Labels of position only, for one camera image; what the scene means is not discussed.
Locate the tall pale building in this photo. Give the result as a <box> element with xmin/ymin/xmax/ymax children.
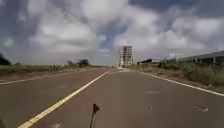
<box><xmin>118</xmin><ymin>45</ymin><xmax>134</xmax><ymax>69</ymax></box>

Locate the long low building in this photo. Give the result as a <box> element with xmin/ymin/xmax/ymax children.
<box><xmin>139</xmin><ymin>50</ymin><xmax>224</xmax><ymax>66</ymax></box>

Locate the robot's own part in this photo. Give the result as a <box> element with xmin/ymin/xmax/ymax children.
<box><xmin>88</xmin><ymin>103</ymin><xmax>102</xmax><ymax>128</ymax></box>

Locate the small dark tree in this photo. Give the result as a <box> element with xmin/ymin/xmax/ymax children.
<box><xmin>76</xmin><ymin>59</ymin><xmax>91</xmax><ymax>67</ymax></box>

